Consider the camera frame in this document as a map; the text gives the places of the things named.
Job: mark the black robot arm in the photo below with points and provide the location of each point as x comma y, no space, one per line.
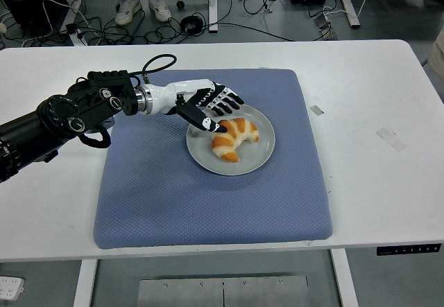
59,113

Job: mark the blue quilted mat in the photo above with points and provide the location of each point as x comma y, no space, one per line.
208,210

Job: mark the croissant bread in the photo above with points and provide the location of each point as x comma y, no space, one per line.
239,132

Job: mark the grey foot pedal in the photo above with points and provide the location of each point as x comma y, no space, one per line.
324,24

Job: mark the small grey tape piece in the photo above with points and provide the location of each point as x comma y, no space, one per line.
317,109

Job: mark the beige object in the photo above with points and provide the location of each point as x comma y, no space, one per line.
437,55

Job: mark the person's right leg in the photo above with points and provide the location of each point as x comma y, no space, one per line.
127,10

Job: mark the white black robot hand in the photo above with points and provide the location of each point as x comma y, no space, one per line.
170,95

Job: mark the black table control panel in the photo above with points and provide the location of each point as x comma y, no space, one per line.
409,249

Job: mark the white desk leg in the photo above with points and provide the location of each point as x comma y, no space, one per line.
348,2
212,2
71,9

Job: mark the large grey tape piece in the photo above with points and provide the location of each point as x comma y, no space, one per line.
391,139

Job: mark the white power strip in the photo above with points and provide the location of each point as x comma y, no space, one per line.
10,288

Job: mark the white table leg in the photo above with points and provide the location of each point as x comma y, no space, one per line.
85,282
345,279

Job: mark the grey round plate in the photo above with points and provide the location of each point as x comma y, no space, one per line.
256,154

